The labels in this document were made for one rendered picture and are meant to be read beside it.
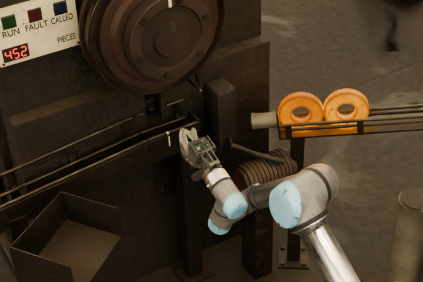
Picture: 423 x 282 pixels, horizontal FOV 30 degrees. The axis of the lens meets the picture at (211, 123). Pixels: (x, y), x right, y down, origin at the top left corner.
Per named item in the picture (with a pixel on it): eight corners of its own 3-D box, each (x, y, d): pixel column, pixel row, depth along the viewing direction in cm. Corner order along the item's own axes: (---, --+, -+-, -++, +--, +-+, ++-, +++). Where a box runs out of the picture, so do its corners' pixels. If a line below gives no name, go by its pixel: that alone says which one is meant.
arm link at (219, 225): (242, 225, 257) (250, 205, 249) (217, 240, 250) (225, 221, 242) (226, 208, 260) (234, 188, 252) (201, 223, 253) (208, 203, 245)
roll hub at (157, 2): (128, 84, 242) (118, 2, 226) (206, 58, 254) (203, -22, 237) (135, 92, 238) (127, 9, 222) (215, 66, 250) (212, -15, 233)
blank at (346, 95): (321, 89, 270) (321, 94, 268) (367, 85, 268) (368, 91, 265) (324, 126, 279) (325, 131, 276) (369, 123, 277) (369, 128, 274)
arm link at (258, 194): (344, 148, 223) (247, 178, 263) (319, 163, 217) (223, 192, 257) (362, 184, 223) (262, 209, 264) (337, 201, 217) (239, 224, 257)
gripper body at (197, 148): (207, 133, 251) (226, 160, 245) (204, 149, 258) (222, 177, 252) (186, 141, 248) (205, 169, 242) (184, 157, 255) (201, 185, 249)
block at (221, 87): (204, 136, 289) (202, 80, 276) (223, 129, 293) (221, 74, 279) (219, 151, 282) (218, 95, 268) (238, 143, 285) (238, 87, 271)
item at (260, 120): (253, 123, 282) (251, 109, 279) (278, 121, 281) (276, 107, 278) (252, 133, 277) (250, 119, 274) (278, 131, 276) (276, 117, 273)
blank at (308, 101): (276, 92, 273) (276, 98, 270) (321, 89, 270) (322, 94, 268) (280, 129, 281) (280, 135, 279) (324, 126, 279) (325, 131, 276)
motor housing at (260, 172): (233, 265, 313) (230, 158, 282) (279, 244, 322) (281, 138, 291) (250, 286, 304) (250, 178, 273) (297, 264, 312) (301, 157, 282)
